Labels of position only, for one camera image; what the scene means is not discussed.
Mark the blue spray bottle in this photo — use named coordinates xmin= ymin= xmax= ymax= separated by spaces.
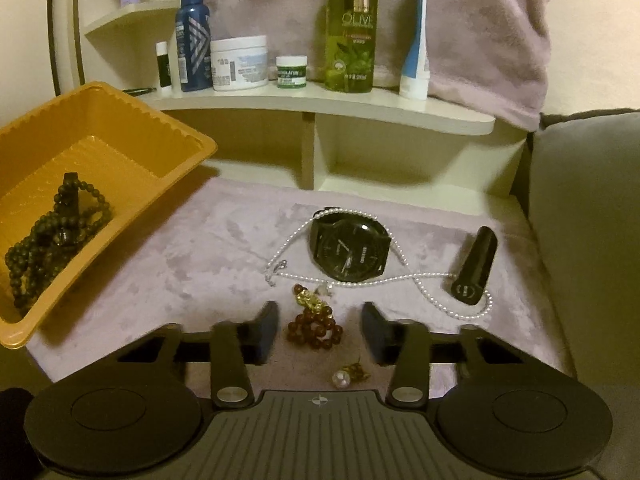
xmin=175 ymin=0 xmax=211 ymax=92

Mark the black cylinder case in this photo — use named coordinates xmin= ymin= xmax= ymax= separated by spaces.
xmin=451 ymin=226 xmax=496 ymax=302

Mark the white pearl necklace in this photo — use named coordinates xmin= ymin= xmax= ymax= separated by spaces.
xmin=264 ymin=206 xmax=493 ymax=321

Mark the black wristwatch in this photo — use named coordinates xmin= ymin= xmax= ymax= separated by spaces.
xmin=309 ymin=208 xmax=392 ymax=282

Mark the pink fuzzy blanket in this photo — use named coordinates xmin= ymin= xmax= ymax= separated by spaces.
xmin=25 ymin=175 xmax=576 ymax=401

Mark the green spray bottle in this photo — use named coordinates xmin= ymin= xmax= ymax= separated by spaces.
xmin=324 ymin=0 xmax=379 ymax=93

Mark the white cream jar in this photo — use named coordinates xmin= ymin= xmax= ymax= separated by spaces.
xmin=210 ymin=35 xmax=268 ymax=92

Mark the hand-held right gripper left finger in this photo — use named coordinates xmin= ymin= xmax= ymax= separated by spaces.
xmin=117 ymin=301 xmax=279 ymax=408

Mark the pink hanging towel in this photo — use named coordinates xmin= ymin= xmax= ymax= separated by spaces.
xmin=200 ymin=0 xmax=558 ymax=131

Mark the cream shelf unit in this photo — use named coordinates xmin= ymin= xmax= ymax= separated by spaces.
xmin=82 ymin=0 xmax=531 ymax=196

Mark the orange plastic tray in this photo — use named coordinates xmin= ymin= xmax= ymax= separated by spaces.
xmin=0 ymin=81 xmax=219 ymax=350

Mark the red-brown bead bracelet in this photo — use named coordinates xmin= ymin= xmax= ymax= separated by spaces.
xmin=285 ymin=283 xmax=345 ymax=351

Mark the pearl gold earring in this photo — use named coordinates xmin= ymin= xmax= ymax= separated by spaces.
xmin=330 ymin=357 xmax=371 ymax=389

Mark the grey cushion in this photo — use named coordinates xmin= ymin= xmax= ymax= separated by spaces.
xmin=527 ymin=109 xmax=640 ymax=461

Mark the dark bead necklace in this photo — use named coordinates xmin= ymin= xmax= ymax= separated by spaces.
xmin=5 ymin=172 xmax=114 ymax=311

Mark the lip balm stick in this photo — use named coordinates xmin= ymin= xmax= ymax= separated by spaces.
xmin=155 ymin=41 xmax=172 ymax=92

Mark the small green-label jar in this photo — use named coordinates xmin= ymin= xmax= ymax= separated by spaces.
xmin=276 ymin=55 xmax=311 ymax=90

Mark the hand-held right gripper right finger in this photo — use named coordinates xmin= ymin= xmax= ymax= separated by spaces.
xmin=361 ymin=301 xmax=523 ymax=407

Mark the white and blue tube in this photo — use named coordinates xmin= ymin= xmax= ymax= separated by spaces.
xmin=398 ymin=0 xmax=432 ymax=100

